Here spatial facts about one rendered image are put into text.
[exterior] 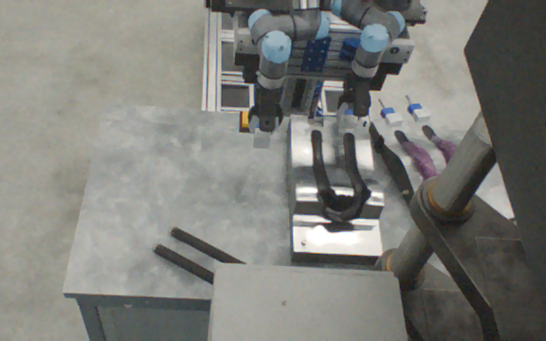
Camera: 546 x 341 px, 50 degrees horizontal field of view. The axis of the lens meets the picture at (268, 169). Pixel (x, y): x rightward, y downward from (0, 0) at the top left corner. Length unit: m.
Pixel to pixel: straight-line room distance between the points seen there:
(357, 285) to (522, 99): 0.42
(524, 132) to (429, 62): 3.09
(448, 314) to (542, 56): 0.66
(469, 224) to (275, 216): 0.90
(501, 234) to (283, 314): 0.38
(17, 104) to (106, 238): 1.61
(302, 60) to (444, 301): 1.34
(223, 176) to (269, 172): 0.15
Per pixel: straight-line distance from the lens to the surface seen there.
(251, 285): 0.93
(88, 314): 1.87
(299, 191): 1.70
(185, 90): 3.23
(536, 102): 0.66
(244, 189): 1.85
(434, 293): 1.22
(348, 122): 1.94
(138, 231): 1.76
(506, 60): 0.73
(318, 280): 0.95
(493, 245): 1.00
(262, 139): 1.79
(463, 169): 0.92
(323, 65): 2.34
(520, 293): 0.98
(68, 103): 3.20
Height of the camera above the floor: 2.31
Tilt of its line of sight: 52 degrees down
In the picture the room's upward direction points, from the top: 11 degrees clockwise
